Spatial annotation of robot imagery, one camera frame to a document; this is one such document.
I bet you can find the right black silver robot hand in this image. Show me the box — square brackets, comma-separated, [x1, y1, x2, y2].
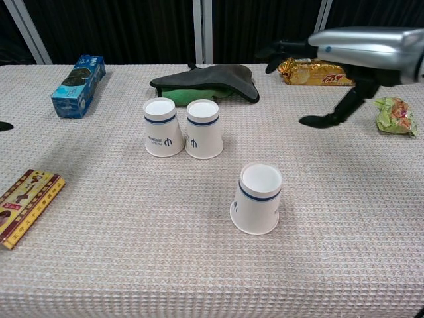
[255, 26, 424, 129]

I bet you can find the white paper cup blue band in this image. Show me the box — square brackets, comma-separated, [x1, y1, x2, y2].
[142, 97, 186, 158]
[229, 162, 283, 236]
[184, 99, 225, 160]

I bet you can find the gold biscuit packet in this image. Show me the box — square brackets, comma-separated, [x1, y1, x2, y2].
[277, 57, 356, 87]

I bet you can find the small green snack packet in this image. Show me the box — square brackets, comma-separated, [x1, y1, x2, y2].
[372, 96, 419, 138]

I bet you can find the yellow red snack box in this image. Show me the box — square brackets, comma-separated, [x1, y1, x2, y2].
[0, 168, 66, 250]

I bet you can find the blue cookie box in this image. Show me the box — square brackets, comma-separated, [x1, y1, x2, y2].
[50, 54, 107, 119]

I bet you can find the grey microfibre cloth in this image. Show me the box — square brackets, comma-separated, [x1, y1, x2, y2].
[149, 62, 260, 104]

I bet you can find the green cloth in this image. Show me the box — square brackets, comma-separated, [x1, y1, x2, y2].
[158, 86, 233, 107]

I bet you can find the beige woven tablecloth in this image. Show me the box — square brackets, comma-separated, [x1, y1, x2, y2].
[0, 62, 424, 318]

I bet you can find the white frame post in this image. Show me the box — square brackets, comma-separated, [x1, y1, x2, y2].
[192, 0, 213, 65]
[3, 0, 53, 66]
[313, 0, 333, 33]

